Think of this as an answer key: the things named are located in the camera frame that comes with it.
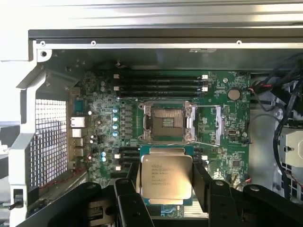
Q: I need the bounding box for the black expansion slot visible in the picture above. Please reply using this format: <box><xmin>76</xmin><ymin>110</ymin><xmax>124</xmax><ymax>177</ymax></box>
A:
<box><xmin>120</xmin><ymin>146</ymin><xmax>141</xmax><ymax>169</ymax></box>

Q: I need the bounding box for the black RAM slot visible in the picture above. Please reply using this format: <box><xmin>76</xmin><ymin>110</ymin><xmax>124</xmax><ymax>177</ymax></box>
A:
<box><xmin>113</xmin><ymin>86</ymin><xmax>209</xmax><ymax>92</ymax></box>
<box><xmin>116</xmin><ymin>91</ymin><xmax>209</xmax><ymax>98</ymax></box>
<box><xmin>113</xmin><ymin>73</ymin><xmax>209</xmax><ymax>80</ymax></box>
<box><xmin>113</xmin><ymin>79</ymin><xmax>209</xmax><ymax>86</ymax></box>

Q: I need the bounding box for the open metal socket cover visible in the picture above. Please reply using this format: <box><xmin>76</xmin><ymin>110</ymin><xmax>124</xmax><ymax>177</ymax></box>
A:
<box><xmin>211</xmin><ymin>105</ymin><xmax>225</xmax><ymax>145</ymax></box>

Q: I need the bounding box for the grey metal disk bay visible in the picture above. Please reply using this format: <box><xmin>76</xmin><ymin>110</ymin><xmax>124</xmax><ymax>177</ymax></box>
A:
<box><xmin>278</xmin><ymin>129</ymin><xmax>303</xmax><ymax>204</ymax></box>

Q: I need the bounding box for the green motherboard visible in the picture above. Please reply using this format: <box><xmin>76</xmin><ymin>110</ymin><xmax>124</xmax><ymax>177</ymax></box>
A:
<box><xmin>68</xmin><ymin>70</ymin><xmax>253</xmax><ymax>220</ymax></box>

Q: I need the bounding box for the metal rear port block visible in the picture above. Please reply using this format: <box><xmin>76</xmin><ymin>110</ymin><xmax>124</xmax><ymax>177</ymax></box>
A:
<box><xmin>69</xmin><ymin>115</ymin><xmax>86</xmax><ymax>158</ymax></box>

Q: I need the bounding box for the silver coin cell battery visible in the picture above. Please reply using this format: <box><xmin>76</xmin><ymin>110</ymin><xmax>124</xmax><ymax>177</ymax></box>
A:
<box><xmin>227</xmin><ymin>87</ymin><xmax>242</xmax><ymax>101</ymax></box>

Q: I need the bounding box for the grey metal PC case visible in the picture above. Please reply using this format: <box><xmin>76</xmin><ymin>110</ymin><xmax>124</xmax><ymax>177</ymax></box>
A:
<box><xmin>8</xmin><ymin>28</ymin><xmax>303</xmax><ymax>227</ymax></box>

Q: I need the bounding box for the thin red wire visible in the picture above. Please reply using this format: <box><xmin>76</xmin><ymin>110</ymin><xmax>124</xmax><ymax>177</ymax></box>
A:
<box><xmin>37</xmin><ymin>153</ymin><xmax>92</xmax><ymax>189</ymax></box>

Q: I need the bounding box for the CPU socket with metal frame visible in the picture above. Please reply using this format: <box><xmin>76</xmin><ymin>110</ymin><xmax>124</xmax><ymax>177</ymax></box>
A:
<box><xmin>138</xmin><ymin>101</ymin><xmax>199</xmax><ymax>144</ymax></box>

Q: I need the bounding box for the black cable bundle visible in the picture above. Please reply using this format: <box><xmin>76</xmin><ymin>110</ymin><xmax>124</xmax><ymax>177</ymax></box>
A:
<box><xmin>257</xmin><ymin>53</ymin><xmax>303</xmax><ymax>175</ymax></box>

